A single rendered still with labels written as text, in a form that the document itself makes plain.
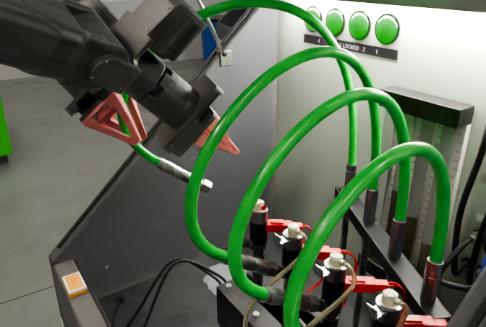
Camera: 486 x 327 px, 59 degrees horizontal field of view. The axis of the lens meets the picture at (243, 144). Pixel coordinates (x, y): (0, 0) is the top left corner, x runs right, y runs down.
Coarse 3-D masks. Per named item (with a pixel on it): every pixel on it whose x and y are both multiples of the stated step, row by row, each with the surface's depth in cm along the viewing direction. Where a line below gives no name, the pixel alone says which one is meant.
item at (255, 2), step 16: (240, 0) 61; (256, 0) 61; (272, 0) 62; (208, 16) 61; (304, 16) 63; (320, 32) 65; (128, 96) 63; (352, 112) 71; (352, 128) 72; (352, 144) 73; (352, 160) 74
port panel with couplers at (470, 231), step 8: (480, 168) 64; (480, 176) 64; (480, 184) 65; (480, 192) 65; (472, 200) 66; (480, 200) 65; (472, 208) 67; (480, 208) 66; (472, 216) 67; (480, 216) 66; (472, 224) 67; (480, 224) 66; (472, 232) 65; (464, 248) 69; (472, 248) 68; (480, 248) 67; (480, 256) 67
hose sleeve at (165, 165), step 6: (162, 162) 67; (168, 162) 68; (162, 168) 67; (168, 168) 68; (174, 168) 68; (180, 168) 69; (174, 174) 68; (180, 174) 68; (186, 174) 69; (186, 180) 69
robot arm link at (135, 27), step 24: (144, 0) 47; (168, 0) 46; (120, 24) 47; (144, 24) 46; (168, 24) 46; (192, 24) 48; (144, 48) 46; (168, 48) 48; (96, 72) 42; (120, 72) 44
